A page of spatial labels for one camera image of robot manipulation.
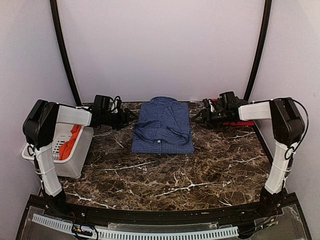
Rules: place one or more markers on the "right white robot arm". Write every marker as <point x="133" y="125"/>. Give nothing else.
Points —
<point x="288" y="127"/>

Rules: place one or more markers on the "left black frame post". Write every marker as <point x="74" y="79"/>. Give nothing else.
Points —
<point x="63" y="51"/>

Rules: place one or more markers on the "white slotted cable duct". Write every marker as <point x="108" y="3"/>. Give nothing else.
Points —
<point x="121" y="231"/>

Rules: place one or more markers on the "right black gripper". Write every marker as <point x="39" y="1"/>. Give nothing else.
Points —
<point x="204" y="113"/>

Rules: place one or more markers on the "blue checked shirt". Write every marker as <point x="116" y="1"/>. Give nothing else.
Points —
<point x="163" y="127"/>

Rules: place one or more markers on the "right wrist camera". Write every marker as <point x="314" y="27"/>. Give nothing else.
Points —
<point x="225" y="102"/>

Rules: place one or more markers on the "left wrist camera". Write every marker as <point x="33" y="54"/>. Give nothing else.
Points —
<point x="106" y="105"/>

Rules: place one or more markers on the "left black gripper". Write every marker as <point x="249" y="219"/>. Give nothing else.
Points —
<point x="124" y="120"/>

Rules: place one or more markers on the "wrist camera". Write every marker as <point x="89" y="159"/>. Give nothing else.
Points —
<point x="225" y="102"/>
<point x="106" y="105"/>

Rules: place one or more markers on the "right black frame post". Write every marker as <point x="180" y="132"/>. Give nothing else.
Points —
<point x="259" y="49"/>

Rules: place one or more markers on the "white plastic laundry basket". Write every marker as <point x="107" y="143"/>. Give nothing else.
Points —
<point x="72" y="155"/>

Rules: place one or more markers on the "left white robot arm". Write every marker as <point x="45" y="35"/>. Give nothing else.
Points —
<point x="40" y="125"/>

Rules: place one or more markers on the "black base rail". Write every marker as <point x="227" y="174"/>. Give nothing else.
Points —
<point x="244" y="216"/>

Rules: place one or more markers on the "orange garment in basket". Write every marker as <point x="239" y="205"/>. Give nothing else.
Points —
<point x="66" y="148"/>

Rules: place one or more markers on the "black frame post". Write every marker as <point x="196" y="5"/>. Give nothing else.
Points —
<point x="259" y="49"/>
<point x="63" y="51"/>

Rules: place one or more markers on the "red folded garment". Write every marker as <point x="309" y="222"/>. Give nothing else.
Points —
<point x="238" y="122"/>

